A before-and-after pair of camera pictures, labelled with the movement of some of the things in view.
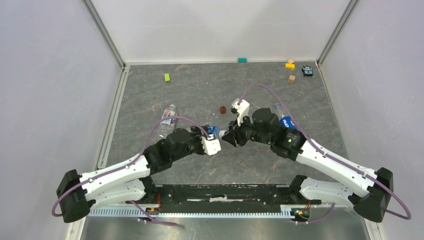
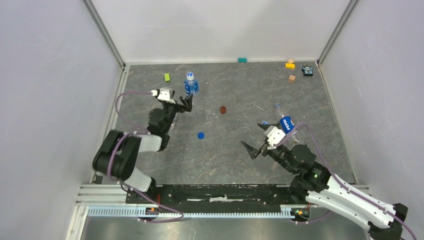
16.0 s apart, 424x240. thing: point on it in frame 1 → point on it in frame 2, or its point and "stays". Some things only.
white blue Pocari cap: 222,133 → 190,76
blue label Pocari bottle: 214,130 → 191,85
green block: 167,77 stays
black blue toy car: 307,71 stays
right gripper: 233,126 → 253,152
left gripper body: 196,134 → 171,109
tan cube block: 291,79 stays
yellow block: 290,66 stays
